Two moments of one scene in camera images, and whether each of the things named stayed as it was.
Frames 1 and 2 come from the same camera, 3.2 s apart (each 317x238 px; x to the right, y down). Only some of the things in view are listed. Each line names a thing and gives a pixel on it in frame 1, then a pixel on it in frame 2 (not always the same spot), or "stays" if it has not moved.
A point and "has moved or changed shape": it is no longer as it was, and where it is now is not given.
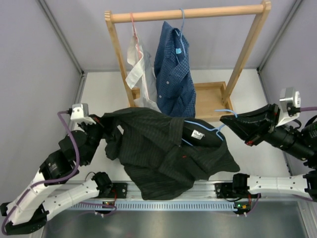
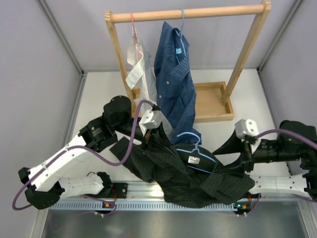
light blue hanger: (215, 129) -> (195, 148)
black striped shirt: (166, 154) has moved or changed shape
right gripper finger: (266, 118) -> (233, 144)
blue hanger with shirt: (181, 33) stays
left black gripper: (99, 126) -> (162, 131)
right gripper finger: (254, 129) -> (238, 170)
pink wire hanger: (135, 36) stays
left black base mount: (120, 189) stays
